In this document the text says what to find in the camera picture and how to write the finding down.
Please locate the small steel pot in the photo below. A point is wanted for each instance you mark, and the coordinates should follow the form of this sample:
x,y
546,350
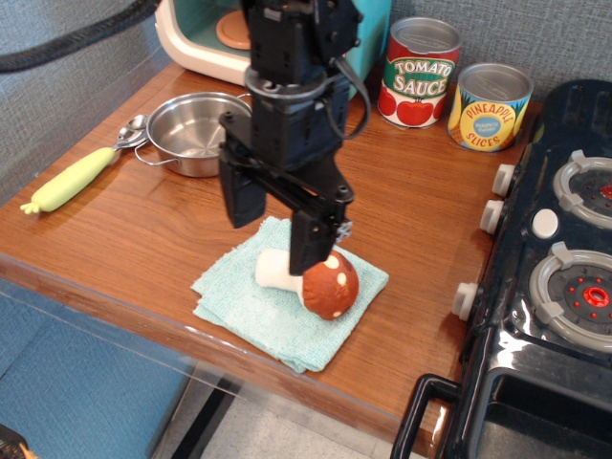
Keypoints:
x,y
187,134

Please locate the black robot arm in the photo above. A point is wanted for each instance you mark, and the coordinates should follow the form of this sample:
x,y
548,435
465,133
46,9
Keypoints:
x,y
299,81

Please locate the pineapple slices can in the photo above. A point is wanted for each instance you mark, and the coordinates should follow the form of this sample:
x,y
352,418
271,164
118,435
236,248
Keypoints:
x,y
490,103

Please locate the black toy stove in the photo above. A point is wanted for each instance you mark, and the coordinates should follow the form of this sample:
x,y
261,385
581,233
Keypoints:
x,y
536,360

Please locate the spoon with green handle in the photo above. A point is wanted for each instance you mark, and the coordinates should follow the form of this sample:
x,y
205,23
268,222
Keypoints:
x,y
68,183

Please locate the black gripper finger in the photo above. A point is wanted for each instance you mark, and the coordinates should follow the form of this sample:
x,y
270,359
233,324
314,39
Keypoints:
x,y
313,235
244,199

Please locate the orange object at corner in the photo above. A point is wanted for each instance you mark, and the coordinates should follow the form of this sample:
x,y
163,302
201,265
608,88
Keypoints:
x,y
13,445

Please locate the light blue folded cloth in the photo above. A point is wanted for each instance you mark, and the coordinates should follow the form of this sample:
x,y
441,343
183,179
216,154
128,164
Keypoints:
x,y
271,319

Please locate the teal toy microwave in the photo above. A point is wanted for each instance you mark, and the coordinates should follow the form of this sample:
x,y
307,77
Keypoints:
x,y
201,38

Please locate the brown white plush mushroom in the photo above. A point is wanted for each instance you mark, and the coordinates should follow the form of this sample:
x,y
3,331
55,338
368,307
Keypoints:
x,y
329,289

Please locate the tomato sauce can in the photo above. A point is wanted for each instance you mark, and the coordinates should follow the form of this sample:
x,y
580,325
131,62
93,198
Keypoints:
x,y
421,57

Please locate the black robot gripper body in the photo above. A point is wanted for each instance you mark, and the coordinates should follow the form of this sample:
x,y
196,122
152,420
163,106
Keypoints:
x,y
289,142

